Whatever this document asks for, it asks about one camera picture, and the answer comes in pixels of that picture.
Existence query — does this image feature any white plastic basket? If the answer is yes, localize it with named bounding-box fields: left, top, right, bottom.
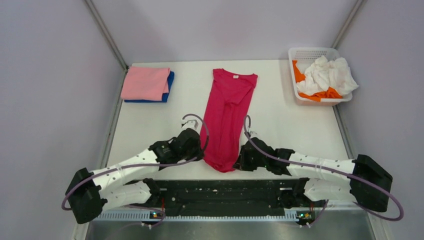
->
left=288, top=47, right=353, bottom=106

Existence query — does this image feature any orange t shirt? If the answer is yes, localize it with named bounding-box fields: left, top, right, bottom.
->
left=292, top=60, right=343, bottom=102

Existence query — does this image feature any magenta t shirt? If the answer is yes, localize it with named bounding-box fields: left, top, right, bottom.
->
left=200, top=68, right=258, bottom=173

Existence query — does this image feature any crumpled white t shirt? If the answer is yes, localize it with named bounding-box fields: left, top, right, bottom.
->
left=301, top=55, right=359, bottom=98

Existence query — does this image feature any folded blue t shirt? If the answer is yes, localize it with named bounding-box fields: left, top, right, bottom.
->
left=123, top=71, right=175, bottom=103

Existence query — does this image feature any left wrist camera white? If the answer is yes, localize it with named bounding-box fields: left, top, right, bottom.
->
left=181, top=119, right=199, bottom=132

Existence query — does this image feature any folded pink t shirt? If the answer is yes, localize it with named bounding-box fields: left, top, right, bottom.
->
left=120, top=66, right=171, bottom=101

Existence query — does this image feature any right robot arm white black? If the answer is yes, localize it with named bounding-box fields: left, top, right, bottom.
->
left=233, top=137, right=393, bottom=213

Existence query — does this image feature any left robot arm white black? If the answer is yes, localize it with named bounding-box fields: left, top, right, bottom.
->
left=61, top=128, right=209, bottom=224

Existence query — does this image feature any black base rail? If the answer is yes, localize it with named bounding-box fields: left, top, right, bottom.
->
left=127, top=178, right=329, bottom=218

